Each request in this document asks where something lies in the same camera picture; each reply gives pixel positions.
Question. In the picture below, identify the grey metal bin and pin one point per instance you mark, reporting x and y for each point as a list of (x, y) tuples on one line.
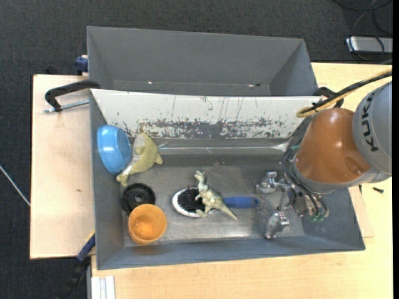
[(199, 58)]

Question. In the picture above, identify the yellow-green toy dolphin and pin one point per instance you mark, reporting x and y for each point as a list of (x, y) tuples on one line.
[(145, 157)]

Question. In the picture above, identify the orange plastic cup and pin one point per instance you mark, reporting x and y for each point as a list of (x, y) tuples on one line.
[(146, 224)]

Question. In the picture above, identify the small black screw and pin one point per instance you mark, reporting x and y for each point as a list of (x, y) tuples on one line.
[(378, 190)]

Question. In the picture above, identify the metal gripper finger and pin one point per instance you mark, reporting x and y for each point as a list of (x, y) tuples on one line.
[(275, 223), (268, 186)]

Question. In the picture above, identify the blue plastic bowl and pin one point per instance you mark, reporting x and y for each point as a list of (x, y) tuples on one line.
[(112, 149)]

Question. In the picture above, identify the black round disc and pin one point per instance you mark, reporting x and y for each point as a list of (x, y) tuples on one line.
[(131, 198)]

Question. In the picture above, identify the green toy dinosaur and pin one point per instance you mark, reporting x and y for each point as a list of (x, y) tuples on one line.
[(210, 196)]

